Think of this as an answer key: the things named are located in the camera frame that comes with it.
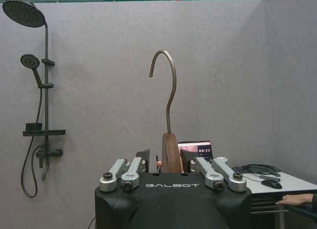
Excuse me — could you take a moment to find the wooden hanger with metal hook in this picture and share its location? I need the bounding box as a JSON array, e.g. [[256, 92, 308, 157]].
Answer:
[[148, 49, 185, 174]]

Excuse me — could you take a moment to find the black shower shelf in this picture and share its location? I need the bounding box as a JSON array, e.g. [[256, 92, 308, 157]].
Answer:
[[22, 122, 67, 137]]

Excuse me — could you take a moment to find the black cable bundle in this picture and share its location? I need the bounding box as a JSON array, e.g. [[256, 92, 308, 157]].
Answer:
[[232, 164, 282, 178]]

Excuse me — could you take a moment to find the black computer mouse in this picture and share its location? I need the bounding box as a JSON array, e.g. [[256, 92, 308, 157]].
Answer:
[[261, 179, 283, 189]]

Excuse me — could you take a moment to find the white desk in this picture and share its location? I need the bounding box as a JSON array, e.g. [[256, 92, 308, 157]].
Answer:
[[230, 164, 317, 229]]

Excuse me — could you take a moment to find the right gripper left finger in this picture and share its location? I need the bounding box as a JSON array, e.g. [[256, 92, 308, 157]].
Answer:
[[99, 147, 151, 192]]

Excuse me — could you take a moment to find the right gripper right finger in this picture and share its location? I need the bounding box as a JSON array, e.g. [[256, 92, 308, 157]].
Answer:
[[180, 149, 247, 192]]

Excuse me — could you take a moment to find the open laptop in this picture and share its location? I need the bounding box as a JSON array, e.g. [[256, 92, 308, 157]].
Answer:
[[177, 140, 216, 163]]

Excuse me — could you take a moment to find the black shower riser pipe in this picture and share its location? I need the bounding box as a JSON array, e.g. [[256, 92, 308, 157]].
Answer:
[[29, 1, 55, 182]]

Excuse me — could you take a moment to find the black hand shower head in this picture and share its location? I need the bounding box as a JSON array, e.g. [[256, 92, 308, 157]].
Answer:
[[20, 53, 43, 86]]

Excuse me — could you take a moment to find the black shower hose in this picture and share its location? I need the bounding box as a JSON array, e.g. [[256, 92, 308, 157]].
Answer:
[[20, 87, 43, 198]]

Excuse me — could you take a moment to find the black round rain shower head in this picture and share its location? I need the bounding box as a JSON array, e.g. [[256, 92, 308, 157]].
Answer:
[[2, 0, 47, 28]]

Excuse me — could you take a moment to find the black shower mixer valve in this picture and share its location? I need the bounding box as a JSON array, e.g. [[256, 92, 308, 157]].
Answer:
[[35, 144, 64, 169]]

